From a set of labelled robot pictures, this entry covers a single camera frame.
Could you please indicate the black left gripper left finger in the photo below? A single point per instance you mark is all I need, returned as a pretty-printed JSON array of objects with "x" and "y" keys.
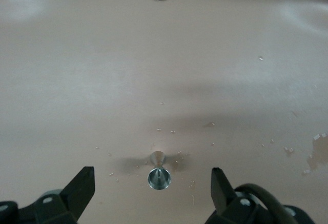
[{"x": 64, "y": 208}]

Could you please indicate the steel double jigger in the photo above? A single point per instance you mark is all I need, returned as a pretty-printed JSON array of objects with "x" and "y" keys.
[{"x": 159, "y": 179}]

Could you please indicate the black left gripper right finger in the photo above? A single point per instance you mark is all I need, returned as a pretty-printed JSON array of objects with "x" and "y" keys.
[{"x": 223, "y": 208}]

